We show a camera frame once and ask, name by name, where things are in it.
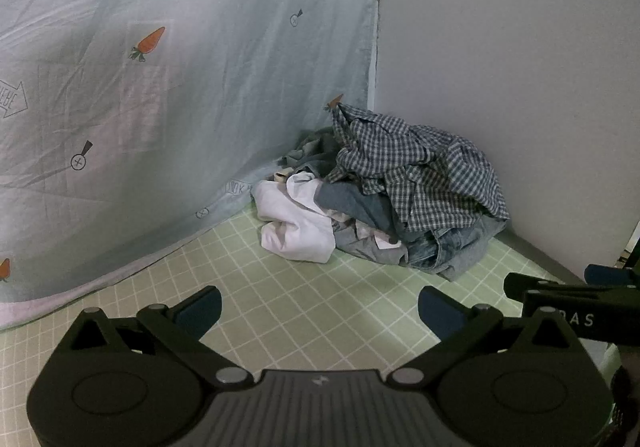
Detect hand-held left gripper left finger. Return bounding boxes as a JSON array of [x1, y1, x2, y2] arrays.
[[64, 285, 255, 391]]

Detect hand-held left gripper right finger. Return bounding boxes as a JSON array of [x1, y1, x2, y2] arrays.
[[390, 285, 582, 391]]

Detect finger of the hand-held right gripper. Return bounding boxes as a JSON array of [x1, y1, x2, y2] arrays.
[[504, 272, 640, 343], [584, 263, 640, 287]]

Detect blue white checked shirt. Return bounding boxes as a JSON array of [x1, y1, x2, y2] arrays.
[[324, 102, 511, 234]]

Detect faded denim jeans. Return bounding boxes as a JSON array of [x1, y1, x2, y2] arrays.
[[400, 214, 508, 283]]

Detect light grey garment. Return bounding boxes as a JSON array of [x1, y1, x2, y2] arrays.
[[332, 222, 411, 269]]

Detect white garment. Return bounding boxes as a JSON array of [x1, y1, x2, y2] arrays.
[[251, 171, 337, 264]]

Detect light blue carrot print sheet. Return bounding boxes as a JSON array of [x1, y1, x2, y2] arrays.
[[0, 0, 381, 332]]

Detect grey-green garment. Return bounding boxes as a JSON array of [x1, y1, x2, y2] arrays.
[[275, 127, 347, 183]]

